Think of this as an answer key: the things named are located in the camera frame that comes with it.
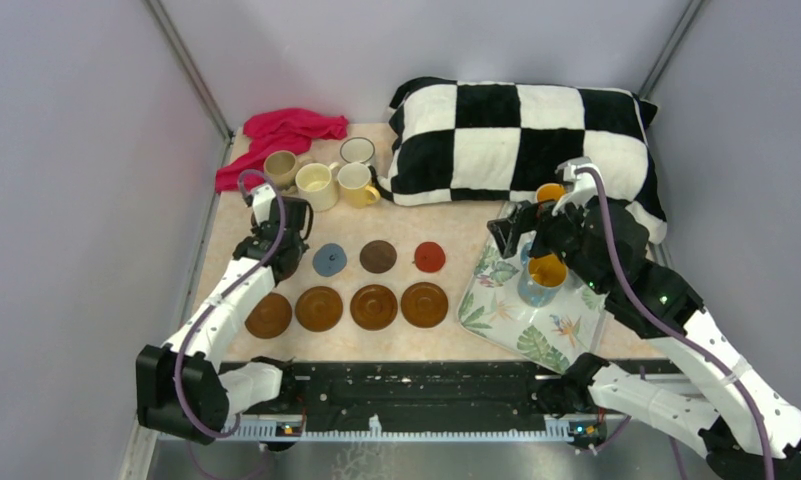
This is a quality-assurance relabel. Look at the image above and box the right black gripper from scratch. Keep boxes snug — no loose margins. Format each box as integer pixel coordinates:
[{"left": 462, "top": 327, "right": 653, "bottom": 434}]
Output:
[{"left": 487, "top": 188, "right": 611, "bottom": 295}]

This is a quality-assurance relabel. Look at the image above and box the blue-grey apple coaster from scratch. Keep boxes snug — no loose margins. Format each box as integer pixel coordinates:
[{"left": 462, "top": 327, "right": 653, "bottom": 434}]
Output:
[{"left": 312, "top": 243, "right": 348, "bottom": 277}]

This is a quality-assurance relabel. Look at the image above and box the orange cup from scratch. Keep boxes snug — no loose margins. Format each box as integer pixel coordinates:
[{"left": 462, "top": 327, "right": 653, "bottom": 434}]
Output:
[{"left": 535, "top": 183, "right": 566, "bottom": 203}]

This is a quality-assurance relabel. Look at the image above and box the blue mug yellow inside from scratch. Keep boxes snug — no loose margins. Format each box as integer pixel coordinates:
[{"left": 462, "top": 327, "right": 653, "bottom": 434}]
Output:
[{"left": 517, "top": 242, "right": 568, "bottom": 308}]

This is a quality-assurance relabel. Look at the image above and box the brown wooden coaster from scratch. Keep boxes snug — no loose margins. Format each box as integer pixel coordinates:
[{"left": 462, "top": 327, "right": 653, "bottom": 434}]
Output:
[{"left": 244, "top": 292, "right": 293, "bottom": 339}]

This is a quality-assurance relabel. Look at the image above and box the amber wooden coaster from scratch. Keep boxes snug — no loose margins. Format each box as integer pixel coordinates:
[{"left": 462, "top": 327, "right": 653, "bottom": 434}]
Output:
[
  {"left": 294, "top": 286, "right": 344, "bottom": 333},
  {"left": 400, "top": 282, "right": 449, "bottom": 328},
  {"left": 350, "top": 284, "right": 398, "bottom": 331}
]

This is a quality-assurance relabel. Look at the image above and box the dark walnut wooden coaster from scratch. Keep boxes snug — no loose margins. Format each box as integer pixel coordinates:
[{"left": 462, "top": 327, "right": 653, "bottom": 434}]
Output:
[{"left": 359, "top": 240, "right": 397, "bottom": 274}]

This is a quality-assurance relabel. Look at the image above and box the red apple coaster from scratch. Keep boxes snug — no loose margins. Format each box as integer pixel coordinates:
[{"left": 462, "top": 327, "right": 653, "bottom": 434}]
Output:
[{"left": 414, "top": 241, "right": 446, "bottom": 273}]

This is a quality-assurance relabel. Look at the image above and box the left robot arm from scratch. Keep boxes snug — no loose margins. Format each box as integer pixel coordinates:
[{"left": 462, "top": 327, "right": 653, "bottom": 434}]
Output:
[{"left": 135, "top": 197, "right": 314, "bottom": 445}]

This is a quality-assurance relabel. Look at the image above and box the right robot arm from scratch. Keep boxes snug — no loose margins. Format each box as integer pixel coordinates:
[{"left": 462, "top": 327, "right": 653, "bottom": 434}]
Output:
[{"left": 487, "top": 201, "right": 801, "bottom": 479}]

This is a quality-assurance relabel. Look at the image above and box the cream ceramic mug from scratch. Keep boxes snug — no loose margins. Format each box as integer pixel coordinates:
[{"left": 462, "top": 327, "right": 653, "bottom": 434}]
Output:
[{"left": 295, "top": 162, "right": 340, "bottom": 212}]

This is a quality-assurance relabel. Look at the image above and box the beige ceramic mug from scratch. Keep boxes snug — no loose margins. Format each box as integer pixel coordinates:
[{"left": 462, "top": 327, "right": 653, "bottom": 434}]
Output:
[{"left": 263, "top": 150, "right": 314, "bottom": 194}]

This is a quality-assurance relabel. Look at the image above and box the yellow ceramic mug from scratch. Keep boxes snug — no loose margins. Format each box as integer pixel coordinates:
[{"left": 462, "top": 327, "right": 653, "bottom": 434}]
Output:
[{"left": 337, "top": 163, "right": 381, "bottom": 208}]

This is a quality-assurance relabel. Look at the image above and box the crumpled pink cloth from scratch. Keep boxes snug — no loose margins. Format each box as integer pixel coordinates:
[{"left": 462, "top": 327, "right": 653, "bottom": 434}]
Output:
[{"left": 214, "top": 108, "right": 349, "bottom": 193}]

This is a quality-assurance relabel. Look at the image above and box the white dark-rimmed mug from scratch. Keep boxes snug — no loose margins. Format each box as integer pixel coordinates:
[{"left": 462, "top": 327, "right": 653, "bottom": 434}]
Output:
[{"left": 339, "top": 137, "right": 377, "bottom": 165}]

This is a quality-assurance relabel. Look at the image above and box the floral white tray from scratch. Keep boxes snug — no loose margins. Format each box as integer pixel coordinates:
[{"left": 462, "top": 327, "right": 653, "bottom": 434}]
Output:
[{"left": 457, "top": 232, "right": 607, "bottom": 373}]

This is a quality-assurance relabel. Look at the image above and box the black white checkered pillow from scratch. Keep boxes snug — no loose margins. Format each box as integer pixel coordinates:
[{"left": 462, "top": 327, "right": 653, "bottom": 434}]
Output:
[{"left": 371, "top": 77, "right": 667, "bottom": 244}]

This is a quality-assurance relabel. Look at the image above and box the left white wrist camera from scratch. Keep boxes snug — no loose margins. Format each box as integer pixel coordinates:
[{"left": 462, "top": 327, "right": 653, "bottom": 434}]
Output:
[{"left": 250, "top": 183, "right": 277, "bottom": 225}]

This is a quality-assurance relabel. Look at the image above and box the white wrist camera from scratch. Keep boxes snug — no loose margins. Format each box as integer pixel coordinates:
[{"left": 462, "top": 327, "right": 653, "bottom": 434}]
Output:
[
  {"left": 553, "top": 157, "right": 602, "bottom": 216},
  {"left": 250, "top": 183, "right": 277, "bottom": 225}
]

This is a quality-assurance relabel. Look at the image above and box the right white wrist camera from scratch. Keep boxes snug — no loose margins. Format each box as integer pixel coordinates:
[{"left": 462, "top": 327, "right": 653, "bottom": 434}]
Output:
[{"left": 553, "top": 157, "right": 602, "bottom": 216}]

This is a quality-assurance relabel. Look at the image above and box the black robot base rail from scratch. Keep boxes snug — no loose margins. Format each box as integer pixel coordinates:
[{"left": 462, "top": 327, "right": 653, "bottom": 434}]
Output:
[{"left": 247, "top": 361, "right": 598, "bottom": 433}]

